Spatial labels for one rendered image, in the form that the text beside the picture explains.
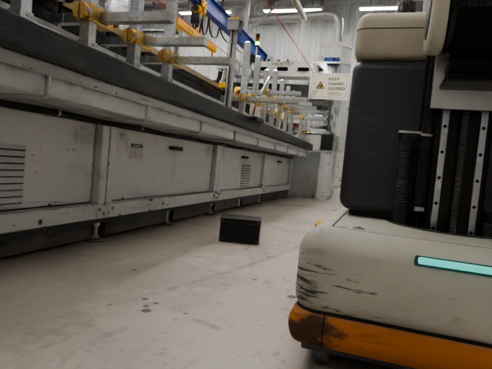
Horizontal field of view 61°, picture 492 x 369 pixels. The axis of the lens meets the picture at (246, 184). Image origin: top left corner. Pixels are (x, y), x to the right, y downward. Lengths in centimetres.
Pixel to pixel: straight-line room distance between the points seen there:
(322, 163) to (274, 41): 764
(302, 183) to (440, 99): 462
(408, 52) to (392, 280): 60
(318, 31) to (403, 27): 1131
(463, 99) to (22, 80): 108
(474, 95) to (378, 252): 44
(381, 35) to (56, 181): 121
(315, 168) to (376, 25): 446
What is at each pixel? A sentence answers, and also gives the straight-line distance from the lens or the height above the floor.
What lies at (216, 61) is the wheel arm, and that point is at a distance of 180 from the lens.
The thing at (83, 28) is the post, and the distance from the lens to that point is 145.
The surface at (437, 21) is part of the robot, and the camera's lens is 89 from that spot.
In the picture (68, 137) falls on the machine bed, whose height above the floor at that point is 43.
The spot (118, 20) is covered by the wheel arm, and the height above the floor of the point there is 79.
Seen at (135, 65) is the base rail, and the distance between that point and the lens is 162.
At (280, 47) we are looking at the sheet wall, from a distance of 1256.
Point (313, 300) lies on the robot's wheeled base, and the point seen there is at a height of 14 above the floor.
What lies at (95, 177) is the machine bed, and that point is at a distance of 185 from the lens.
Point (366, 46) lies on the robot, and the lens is 117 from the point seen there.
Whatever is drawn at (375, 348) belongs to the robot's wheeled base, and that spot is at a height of 8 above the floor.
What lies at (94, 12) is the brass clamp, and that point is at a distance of 146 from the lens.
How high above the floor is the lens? 39
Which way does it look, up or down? 3 degrees down
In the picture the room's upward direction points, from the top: 5 degrees clockwise
